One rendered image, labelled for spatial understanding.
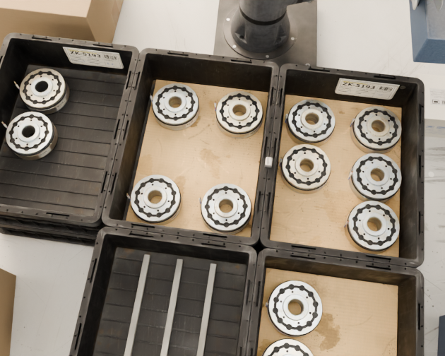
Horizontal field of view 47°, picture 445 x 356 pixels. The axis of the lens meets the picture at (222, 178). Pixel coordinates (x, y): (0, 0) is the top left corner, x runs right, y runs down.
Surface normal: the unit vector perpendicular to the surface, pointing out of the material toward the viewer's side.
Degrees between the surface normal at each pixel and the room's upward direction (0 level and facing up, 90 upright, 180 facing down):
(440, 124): 90
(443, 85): 0
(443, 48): 90
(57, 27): 90
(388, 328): 0
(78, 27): 90
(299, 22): 4
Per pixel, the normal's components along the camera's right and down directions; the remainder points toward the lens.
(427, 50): -0.07, 0.93
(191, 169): -0.01, -0.36
